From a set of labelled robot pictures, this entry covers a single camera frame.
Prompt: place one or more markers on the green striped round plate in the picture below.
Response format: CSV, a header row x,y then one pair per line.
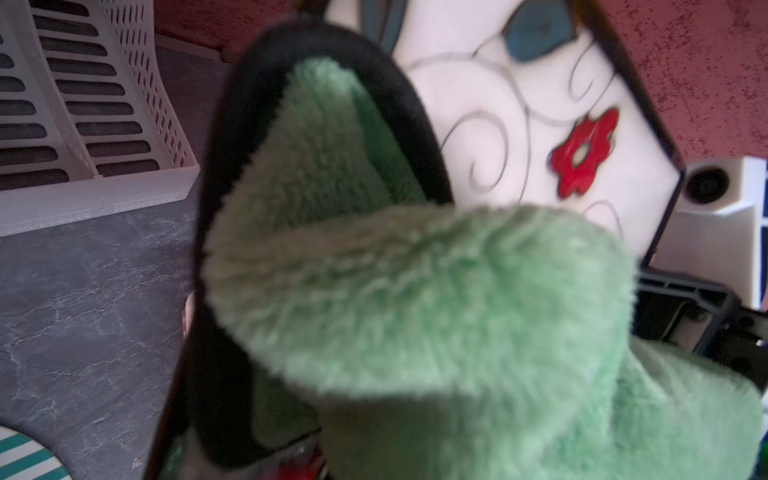
x,y
23,458

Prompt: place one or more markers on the square flower plate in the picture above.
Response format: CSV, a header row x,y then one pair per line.
x,y
532,102

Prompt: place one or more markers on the green microfibre cloth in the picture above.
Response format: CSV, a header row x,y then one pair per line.
x,y
339,292

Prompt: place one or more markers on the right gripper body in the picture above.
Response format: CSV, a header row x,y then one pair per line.
x,y
702,318

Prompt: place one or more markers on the white file organizer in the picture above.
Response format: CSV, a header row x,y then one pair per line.
x,y
87,128

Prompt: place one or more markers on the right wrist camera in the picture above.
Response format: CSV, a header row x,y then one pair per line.
x,y
718,228

